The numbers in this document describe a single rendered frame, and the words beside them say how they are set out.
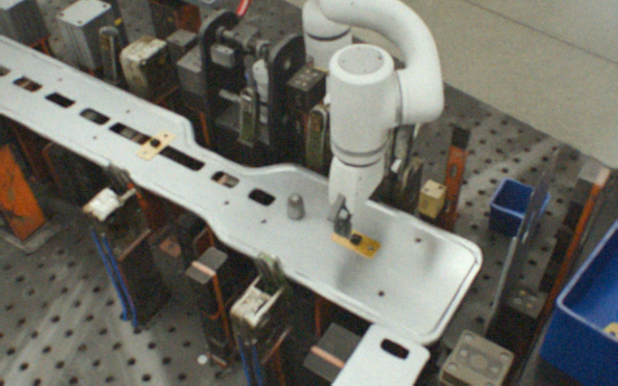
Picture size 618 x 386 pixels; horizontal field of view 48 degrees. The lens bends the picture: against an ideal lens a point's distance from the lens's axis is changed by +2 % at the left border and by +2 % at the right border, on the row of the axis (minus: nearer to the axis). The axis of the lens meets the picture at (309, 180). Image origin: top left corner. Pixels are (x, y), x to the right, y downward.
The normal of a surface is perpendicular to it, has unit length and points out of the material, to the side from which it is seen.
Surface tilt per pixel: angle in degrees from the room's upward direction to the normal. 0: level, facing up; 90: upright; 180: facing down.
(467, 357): 0
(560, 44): 0
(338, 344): 0
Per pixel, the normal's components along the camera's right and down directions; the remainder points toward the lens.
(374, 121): 0.24, 0.70
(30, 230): 0.84, 0.38
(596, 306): -0.04, -0.69
